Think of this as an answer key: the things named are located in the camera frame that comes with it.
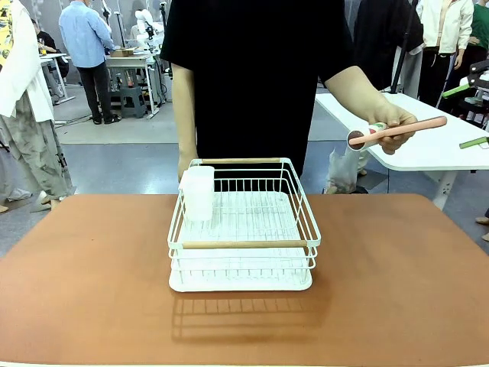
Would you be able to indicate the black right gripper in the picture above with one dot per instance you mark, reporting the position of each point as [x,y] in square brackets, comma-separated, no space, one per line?
[480,74]

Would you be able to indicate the person's right forearm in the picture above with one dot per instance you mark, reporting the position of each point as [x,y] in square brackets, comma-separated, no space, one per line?
[185,114]

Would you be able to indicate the person's left forearm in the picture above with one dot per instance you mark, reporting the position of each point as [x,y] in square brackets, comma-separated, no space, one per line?
[353,88]

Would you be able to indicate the person's left hand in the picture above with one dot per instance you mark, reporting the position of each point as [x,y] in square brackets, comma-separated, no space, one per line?
[393,112]

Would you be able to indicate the person's right hand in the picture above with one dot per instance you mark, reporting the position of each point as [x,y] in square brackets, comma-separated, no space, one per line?
[185,164]

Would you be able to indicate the white side table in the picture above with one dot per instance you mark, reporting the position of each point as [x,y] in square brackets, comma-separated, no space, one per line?
[420,153]

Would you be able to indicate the bystander in cream jacket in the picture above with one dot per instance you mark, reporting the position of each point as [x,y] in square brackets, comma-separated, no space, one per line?
[443,34]

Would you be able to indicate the bystander in green shirt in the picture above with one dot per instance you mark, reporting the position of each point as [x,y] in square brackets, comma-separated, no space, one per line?
[479,26]

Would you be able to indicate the black tripod pole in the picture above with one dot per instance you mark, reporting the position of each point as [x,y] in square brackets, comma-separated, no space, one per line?
[403,46]

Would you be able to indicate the bystander in black top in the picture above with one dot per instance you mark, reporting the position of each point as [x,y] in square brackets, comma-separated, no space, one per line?
[382,38]

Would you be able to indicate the clear plastic bag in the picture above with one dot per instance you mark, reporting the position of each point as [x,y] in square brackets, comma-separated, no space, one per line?
[342,172]

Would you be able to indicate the person's black T-shirt torso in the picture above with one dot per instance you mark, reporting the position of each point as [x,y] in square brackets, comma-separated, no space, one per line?
[252,76]

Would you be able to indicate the white plastic cutlery cup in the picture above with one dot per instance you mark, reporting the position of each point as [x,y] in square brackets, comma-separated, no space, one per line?
[198,195]

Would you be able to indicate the white plastic drip tray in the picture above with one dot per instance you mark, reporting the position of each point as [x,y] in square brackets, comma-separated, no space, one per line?
[240,285]

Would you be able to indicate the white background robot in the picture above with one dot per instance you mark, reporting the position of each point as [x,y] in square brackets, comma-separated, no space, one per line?
[147,26]

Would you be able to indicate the grey step stool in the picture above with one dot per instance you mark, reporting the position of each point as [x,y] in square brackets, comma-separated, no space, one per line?
[133,101]

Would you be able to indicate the white background workbench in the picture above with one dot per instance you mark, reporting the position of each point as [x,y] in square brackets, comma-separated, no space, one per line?
[128,61]

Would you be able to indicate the cardboard box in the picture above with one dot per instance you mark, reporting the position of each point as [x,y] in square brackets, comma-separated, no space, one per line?
[123,52]

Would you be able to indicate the man in blue shirt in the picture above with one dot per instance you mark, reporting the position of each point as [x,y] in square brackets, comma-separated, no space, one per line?
[86,38]

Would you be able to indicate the small white background desk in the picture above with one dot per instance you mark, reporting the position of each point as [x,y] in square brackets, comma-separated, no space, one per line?
[51,57]

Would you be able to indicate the seated person in black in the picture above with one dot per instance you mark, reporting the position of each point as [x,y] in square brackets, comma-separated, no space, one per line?
[47,42]

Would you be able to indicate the person in white jacket, yellow print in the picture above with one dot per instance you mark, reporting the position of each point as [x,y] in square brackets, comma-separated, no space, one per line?
[23,95]

